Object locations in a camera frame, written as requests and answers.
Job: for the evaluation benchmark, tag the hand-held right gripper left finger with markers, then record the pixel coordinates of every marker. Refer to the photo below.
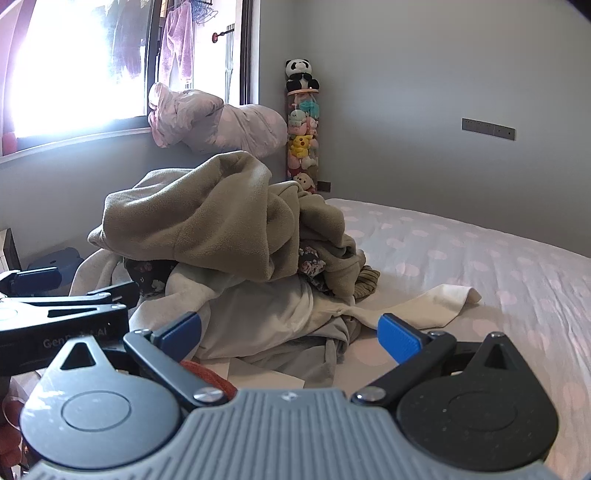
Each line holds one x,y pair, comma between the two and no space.
182,332

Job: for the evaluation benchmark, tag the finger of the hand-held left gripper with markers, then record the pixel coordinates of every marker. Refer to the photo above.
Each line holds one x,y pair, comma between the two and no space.
39,279
106,295

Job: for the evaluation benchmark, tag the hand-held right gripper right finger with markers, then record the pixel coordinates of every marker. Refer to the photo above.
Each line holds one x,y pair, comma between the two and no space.
399,339

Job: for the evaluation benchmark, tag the grey-beige fleece zip hoodie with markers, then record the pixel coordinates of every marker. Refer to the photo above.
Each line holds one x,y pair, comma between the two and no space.
194,217

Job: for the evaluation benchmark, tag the blue stool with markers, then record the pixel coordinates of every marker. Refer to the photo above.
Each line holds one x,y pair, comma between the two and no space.
64,264

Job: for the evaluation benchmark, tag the white wooden furniture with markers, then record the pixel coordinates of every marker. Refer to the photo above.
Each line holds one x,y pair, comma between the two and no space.
8,251

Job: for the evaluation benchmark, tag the dark floral garment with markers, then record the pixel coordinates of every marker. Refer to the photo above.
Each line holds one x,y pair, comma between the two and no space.
147,277

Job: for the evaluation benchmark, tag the red fleece cloth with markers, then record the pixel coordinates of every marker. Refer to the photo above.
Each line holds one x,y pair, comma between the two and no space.
210,376

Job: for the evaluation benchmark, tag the cream white garment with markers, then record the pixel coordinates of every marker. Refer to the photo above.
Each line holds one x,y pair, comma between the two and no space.
438,300

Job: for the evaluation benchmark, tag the olive striped garment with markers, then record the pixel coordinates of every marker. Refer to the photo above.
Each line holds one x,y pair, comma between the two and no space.
368,284

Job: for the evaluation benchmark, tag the pink polka dot bed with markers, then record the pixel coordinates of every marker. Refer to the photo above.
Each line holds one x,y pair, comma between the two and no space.
461,258

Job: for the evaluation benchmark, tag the pink pillow on sill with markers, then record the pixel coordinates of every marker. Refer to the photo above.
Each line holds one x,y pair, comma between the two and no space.
231,124

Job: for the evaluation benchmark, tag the window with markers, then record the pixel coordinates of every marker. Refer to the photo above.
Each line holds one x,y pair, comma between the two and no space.
69,69

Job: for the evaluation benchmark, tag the clear tube of plush toys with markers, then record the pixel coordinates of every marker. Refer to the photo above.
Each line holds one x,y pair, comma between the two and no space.
302,143

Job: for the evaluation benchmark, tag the hanging dark garment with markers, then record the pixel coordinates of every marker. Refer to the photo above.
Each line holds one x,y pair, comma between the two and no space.
127,37

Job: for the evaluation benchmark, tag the hanging purple garment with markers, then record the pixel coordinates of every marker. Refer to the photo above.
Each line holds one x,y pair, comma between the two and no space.
178,41

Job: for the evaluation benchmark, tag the panda plush toy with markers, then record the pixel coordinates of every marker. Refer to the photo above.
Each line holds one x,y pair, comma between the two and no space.
299,74

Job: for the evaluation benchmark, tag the dark wall outlet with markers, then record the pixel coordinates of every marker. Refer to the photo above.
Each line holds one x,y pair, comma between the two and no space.
324,186

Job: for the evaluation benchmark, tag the grey wall switch panel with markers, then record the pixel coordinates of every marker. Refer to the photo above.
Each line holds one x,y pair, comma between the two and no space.
489,129

